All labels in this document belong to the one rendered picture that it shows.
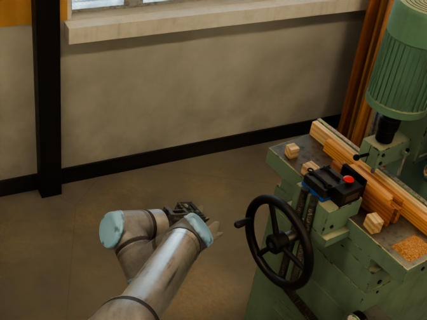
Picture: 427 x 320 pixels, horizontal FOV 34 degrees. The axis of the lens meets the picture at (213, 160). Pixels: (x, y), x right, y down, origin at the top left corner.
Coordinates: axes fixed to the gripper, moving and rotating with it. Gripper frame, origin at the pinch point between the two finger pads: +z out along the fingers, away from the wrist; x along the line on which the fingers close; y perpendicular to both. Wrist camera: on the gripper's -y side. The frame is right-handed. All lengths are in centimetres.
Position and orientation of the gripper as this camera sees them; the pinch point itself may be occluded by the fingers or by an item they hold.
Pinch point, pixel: (211, 228)
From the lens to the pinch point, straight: 195.8
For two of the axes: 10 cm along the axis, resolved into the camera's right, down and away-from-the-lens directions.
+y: 4.0, -8.3, -3.9
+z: 7.2, 0.1, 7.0
